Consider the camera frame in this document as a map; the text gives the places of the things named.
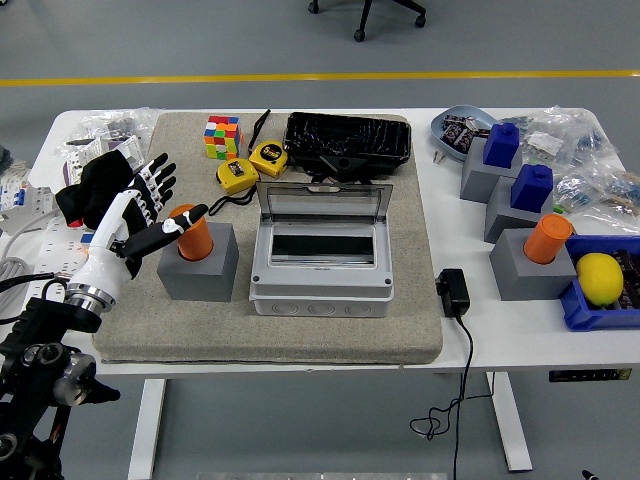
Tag white table leg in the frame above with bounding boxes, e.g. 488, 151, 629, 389
487, 372, 534, 472
127, 378, 167, 480

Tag clear plastic parts bag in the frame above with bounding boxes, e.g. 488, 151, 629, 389
552, 167, 640, 221
64, 107, 156, 151
514, 104, 624, 174

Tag black office chair base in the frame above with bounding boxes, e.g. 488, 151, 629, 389
307, 0, 428, 43

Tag yellow lemon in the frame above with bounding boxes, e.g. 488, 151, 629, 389
575, 252, 625, 308

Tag yellow tape measure black strap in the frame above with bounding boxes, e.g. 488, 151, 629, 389
247, 108, 290, 179
207, 157, 261, 217

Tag blue storage bin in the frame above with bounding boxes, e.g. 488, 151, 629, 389
558, 234, 640, 332

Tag white purple breaker box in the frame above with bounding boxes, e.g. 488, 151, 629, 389
62, 135, 146, 186

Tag orange cylinder battery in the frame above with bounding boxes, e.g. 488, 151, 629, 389
168, 203, 215, 261
523, 213, 575, 265

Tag black cloth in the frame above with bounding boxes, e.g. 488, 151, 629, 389
54, 149, 136, 231

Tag grey electrical enclosure box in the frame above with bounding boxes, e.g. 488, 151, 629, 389
248, 219, 396, 319

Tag blue plastic block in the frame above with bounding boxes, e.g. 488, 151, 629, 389
509, 163, 555, 214
482, 122, 523, 169

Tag grey cable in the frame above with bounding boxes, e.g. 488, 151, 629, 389
0, 209, 64, 311

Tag large colourful puzzle cube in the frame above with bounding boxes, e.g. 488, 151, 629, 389
203, 115, 244, 161

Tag dark snack packets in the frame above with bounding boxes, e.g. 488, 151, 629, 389
441, 113, 494, 154

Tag black table control panel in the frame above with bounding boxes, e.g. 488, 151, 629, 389
548, 368, 633, 384

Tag black plastic tray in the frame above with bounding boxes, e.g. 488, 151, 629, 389
283, 111, 414, 177

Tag pale blue plate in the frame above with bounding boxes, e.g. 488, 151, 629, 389
430, 104, 501, 162

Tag black triangular bracket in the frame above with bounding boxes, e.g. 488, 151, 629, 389
299, 153, 375, 185

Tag black power adapter with cord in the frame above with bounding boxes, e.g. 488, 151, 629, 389
409, 268, 497, 480

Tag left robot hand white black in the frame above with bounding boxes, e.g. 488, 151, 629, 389
69, 152, 209, 297

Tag white circuit breaker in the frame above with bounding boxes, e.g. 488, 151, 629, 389
0, 177, 56, 221

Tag smoky transparent box lid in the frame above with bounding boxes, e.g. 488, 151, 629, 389
254, 180, 395, 229

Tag grey block holder round hole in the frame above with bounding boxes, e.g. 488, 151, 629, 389
156, 222, 240, 304

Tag grey-brown mat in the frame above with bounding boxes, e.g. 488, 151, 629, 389
92, 110, 445, 365

